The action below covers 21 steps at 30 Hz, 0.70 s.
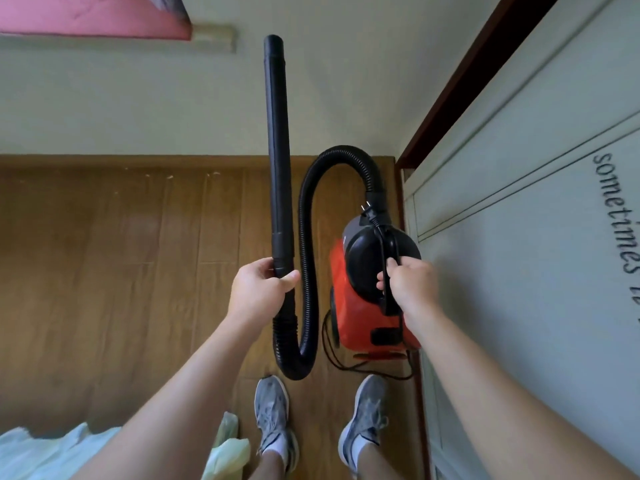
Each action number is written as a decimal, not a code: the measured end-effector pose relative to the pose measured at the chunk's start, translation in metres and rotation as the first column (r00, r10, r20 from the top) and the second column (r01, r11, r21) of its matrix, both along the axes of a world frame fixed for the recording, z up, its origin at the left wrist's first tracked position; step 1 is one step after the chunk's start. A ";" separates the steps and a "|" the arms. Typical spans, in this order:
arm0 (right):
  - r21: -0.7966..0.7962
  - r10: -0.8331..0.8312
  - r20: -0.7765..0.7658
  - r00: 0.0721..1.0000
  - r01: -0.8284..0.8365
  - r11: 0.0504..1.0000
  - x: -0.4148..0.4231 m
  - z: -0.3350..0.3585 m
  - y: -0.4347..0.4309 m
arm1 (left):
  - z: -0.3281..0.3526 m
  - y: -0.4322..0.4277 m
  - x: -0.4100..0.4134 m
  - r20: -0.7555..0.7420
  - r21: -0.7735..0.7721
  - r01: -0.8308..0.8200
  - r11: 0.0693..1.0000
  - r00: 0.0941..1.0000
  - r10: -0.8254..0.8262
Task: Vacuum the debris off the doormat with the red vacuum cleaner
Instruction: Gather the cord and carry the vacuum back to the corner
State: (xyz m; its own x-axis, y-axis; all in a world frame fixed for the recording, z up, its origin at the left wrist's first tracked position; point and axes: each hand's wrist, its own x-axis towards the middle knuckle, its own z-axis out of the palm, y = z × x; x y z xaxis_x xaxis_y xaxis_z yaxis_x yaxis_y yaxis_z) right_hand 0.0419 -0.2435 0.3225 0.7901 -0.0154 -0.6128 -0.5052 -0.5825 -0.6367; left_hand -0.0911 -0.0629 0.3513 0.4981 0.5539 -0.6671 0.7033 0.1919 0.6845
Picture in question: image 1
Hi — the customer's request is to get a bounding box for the person's left hand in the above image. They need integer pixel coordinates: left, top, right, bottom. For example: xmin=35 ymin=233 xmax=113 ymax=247
xmin=227 ymin=257 xmax=302 ymax=327

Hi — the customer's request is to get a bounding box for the person's right hand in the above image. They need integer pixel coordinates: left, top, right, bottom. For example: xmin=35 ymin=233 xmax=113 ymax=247
xmin=376 ymin=256 xmax=441 ymax=329

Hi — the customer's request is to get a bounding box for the red and black vacuum cleaner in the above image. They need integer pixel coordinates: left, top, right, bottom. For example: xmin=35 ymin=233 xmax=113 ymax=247
xmin=327 ymin=215 xmax=422 ymax=360

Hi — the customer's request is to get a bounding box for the black vacuum wand tube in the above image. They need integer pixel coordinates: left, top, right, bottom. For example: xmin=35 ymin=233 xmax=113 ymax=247
xmin=263 ymin=35 xmax=296 ymax=279

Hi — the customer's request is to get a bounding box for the person's right forearm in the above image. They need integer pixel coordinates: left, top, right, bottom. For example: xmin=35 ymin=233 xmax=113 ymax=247
xmin=404 ymin=310 xmax=640 ymax=480

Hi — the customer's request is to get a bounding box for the person's left forearm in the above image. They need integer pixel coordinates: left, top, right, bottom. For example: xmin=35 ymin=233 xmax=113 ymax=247
xmin=70 ymin=307 xmax=273 ymax=480

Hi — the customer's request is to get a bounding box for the person's left grey sneaker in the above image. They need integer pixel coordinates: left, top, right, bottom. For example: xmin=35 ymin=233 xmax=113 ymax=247
xmin=254 ymin=376 xmax=300 ymax=473

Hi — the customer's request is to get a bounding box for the person's grey sneaker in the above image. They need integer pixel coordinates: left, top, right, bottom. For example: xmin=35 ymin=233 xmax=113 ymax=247
xmin=254 ymin=376 xmax=300 ymax=473
xmin=338 ymin=375 xmax=390 ymax=473

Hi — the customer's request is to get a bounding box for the white wardrobe door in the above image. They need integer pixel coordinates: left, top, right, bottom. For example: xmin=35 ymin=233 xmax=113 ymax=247
xmin=402 ymin=0 xmax=640 ymax=480

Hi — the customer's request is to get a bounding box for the person's right grey sneaker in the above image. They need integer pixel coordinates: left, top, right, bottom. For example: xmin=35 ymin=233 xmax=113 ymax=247
xmin=338 ymin=375 xmax=390 ymax=473

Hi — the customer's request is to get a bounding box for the light green plastic bag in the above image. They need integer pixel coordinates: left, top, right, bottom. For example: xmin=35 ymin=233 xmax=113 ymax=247
xmin=201 ymin=412 xmax=251 ymax=480

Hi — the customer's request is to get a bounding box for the person's left leg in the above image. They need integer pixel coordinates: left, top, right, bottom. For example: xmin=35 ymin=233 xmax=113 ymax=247
xmin=257 ymin=447 xmax=291 ymax=480

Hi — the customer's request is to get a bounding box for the person's leg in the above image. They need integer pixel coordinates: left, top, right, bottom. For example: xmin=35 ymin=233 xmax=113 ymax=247
xmin=352 ymin=442 xmax=401 ymax=480
xmin=257 ymin=447 xmax=291 ymax=480

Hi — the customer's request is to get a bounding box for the person's right leg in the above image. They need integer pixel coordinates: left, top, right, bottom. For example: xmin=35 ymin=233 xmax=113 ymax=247
xmin=352 ymin=442 xmax=401 ymax=480

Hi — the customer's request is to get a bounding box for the white plastic bag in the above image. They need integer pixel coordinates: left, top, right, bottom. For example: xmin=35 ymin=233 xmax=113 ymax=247
xmin=0 ymin=422 xmax=123 ymax=480

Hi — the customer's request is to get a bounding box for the pink mattress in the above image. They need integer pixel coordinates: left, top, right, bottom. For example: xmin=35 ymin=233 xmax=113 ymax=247
xmin=0 ymin=0 xmax=193 ymax=41

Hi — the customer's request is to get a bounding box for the black ribbed vacuum hose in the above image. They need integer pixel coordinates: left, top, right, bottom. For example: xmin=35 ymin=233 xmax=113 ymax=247
xmin=272 ymin=146 xmax=387 ymax=381

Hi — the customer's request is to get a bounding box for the black power cord with plug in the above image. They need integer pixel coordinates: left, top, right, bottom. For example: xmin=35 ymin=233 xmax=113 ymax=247
xmin=321 ymin=200 xmax=416 ymax=380

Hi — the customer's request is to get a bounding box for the dark brown door frame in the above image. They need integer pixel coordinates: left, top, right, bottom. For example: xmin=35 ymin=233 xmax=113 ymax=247
xmin=396 ymin=0 xmax=562 ymax=170

